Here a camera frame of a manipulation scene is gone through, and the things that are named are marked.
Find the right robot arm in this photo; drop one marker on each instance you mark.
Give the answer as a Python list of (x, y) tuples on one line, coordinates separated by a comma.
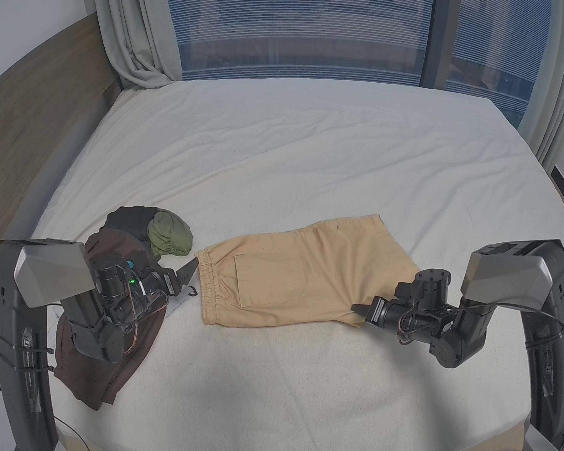
[(503, 270)]

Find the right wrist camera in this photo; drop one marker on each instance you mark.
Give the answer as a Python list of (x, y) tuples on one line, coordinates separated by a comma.
[(404, 290)]

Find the tan shorts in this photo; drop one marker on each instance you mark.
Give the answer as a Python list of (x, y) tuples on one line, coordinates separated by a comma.
[(286, 275)]

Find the window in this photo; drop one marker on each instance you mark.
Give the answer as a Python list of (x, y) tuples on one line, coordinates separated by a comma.
[(310, 26)]

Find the black garment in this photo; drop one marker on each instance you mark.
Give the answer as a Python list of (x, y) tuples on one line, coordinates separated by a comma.
[(127, 221)]

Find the bed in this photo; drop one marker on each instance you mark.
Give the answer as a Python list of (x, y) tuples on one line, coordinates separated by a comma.
[(310, 158)]

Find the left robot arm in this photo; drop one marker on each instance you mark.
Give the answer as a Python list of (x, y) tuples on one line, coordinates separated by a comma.
[(51, 270)]

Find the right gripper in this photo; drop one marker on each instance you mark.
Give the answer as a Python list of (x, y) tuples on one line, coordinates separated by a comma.
[(385, 315)]

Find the green garment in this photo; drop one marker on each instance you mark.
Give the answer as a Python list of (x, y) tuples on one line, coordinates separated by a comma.
[(169, 233)]

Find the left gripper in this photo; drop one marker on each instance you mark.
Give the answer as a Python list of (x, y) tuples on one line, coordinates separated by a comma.
[(162, 285)]

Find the brown garment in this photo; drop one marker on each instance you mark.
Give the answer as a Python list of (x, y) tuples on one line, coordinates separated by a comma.
[(98, 374)]

